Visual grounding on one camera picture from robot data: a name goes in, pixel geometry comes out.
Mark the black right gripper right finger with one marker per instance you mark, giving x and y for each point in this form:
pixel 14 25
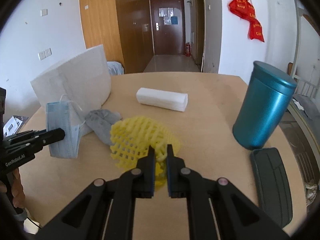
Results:
pixel 216 208

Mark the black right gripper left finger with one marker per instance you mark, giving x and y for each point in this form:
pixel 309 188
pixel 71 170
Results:
pixel 105 209

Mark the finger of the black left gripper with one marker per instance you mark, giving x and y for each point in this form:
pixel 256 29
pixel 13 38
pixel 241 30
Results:
pixel 44 137

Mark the blue face mask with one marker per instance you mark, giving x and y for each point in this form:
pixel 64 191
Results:
pixel 58 115

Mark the grey sock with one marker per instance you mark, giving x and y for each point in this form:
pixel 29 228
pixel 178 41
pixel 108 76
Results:
pixel 101 121

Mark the yellow foam fruit net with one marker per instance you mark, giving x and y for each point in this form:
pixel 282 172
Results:
pixel 131 139

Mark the left hand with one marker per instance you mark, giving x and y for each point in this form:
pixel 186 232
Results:
pixel 17 190

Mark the black smartphone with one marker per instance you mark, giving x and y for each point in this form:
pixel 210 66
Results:
pixel 272 184

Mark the white styrofoam box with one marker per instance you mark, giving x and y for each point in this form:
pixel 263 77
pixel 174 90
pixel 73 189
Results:
pixel 84 80

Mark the light blue covered bundle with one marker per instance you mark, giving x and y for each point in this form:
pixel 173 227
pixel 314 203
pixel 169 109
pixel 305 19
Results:
pixel 115 68

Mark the teal metal canister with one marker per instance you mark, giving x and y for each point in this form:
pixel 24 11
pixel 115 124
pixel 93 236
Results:
pixel 268 95

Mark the metal bunk bed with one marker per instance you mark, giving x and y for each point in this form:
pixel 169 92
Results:
pixel 305 68

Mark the wooden wardrobe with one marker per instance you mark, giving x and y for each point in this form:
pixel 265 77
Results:
pixel 123 27

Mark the red fire extinguisher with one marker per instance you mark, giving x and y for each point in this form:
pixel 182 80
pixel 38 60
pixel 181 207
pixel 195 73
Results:
pixel 188 49

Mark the dark brown entrance door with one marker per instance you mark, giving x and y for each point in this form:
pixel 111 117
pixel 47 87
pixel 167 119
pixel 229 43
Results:
pixel 168 26

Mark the red hanging bags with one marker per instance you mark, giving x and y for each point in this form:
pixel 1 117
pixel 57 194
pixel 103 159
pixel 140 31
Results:
pixel 245 10

